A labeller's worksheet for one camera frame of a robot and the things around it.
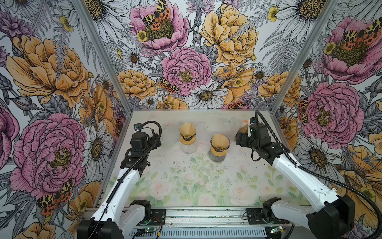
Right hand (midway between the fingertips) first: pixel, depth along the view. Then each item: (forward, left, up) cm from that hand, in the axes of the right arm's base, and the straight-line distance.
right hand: (243, 140), depth 81 cm
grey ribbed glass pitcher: (-2, +14, -15) cm, 21 cm away
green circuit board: (-37, +49, -18) cm, 64 cm away
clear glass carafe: (+7, +29, -18) cm, 35 cm away
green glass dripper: (+6, +31, -6) cm, 32 cm away
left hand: (+1, +51, 0) cm, 51 cm away
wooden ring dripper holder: (+4, +31, -7) cm, 32 cm away
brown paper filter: (+4, +12, -5) cm, 13 cm away
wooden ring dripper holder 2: (-3, +13, -9) cm, 16 cm away
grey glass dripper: (0, +12, -8) cm, 15 cm away
